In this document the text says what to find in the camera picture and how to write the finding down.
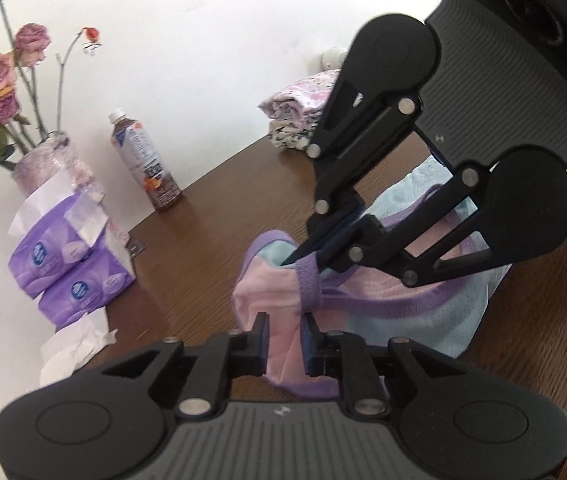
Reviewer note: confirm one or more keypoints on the brown tea bottle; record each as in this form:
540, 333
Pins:
141, 155

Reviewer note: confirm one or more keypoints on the purple floral folded garment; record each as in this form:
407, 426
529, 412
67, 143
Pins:
297, 101

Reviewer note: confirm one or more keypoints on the loose white tissue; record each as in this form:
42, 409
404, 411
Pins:
71, 351

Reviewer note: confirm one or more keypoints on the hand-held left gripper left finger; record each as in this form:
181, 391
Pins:
262, 342

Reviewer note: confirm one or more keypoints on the dried rose bouquet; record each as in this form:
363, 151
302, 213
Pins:
31, 42

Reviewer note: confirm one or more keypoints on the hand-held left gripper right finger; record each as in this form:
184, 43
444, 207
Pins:
307, 344

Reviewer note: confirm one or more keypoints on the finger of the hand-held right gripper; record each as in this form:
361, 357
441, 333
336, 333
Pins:
328, 230
351, 255

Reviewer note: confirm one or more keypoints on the white teal-flowered folded garment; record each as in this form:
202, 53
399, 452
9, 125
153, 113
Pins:
288, 138

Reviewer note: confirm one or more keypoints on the pink mesh garment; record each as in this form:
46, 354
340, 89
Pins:
263, 291

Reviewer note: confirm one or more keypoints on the pink textured vase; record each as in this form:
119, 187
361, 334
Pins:
48, 161

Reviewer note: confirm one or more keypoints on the purple tissue pack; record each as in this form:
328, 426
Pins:
84, 291
38, 256

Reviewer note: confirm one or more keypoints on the white robot speaker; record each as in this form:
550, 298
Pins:
334, 58

